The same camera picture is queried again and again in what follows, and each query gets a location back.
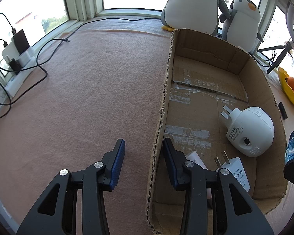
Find black power bank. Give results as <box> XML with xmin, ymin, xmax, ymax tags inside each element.
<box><xmin>11</xmin><ymin>29</ymin><xmax>30</xmax><ymax>55</ymax></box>

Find white USB charger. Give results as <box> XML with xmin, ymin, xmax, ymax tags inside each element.
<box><xmin>214</xmin><ymin>151</ymin><xmax>251</xmax><ymax>192</ymax></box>

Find black tripod stand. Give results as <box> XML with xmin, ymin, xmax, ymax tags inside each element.
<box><xmin>257</xmin><ymin>40</ymin><xmax>293</xmax><ymax>75</ymax></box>

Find pink towel mat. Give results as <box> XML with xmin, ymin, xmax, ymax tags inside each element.
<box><xmin>0</xmin><ymin>28</ymin><xmax>170</xmax><ymax>234</ymax></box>

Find cardboard box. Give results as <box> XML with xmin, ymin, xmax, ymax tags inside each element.
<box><xmin>146</xmin><ymin>29</ymin><xmax>287</xmax><ymax>234</ymax></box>

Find small clear blue bottle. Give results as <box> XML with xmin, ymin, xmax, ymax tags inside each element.
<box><xmin>285</xmin><ymin>136</ymin><xmax>294</xmax><ymax>163</ymax></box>

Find large plush penguin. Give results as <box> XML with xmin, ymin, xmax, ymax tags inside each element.
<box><xmin>161</xmin><ymin>0</ymin><xmax>231</xmax><ymax>36</ymax></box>

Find black plug adapter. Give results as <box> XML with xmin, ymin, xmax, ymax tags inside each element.
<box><xmin>9</xmin><ymin>58</ymin><xmax>22</xmax><ymax>75</ymax></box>

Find white cream tube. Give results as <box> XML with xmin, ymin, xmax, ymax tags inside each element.
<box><xmin>186</xmin><ymin>151</ymin><xmax>212</xmax><ymax>201</ymax></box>

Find back left orange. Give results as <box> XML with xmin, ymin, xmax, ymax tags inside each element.
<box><xmin>286</xmin><ymin>76</ymin><xmax>294</xmax><ymax>90</ymax></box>

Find white dome plug device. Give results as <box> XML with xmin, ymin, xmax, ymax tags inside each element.
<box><xmin>221</xmin><ymin>106</ymin><xmax>275</xmax><ymax>158</ymax></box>

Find white power bank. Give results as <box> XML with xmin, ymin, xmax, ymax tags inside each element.
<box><xmin>1</xmin><ymin>42</ymin><xmax>19</xmax><ymax>63</ymax></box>

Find yellow leaf-shaped fruit tray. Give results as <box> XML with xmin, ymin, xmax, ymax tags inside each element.
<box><xmin>278</xmin><ymin>67</ymin><xmax>294</xmax><ymax>105</ymax></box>

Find white power strip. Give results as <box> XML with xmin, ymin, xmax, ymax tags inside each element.
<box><xmin>5</xmin><ymin>46</ymin><xmax>36</xmax><ymax>98</ymax></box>

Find black cylinder tube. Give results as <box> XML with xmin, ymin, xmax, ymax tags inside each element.
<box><xmin>278</xmin><ymin>102</ymin><xmax>288</xmax><ymax>120</ymax></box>

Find small plush penguin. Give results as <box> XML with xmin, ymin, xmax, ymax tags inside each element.
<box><xmin>219</xmin><ymin>0</ymin><xmax>263</xmax><ymax>52</ymax></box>

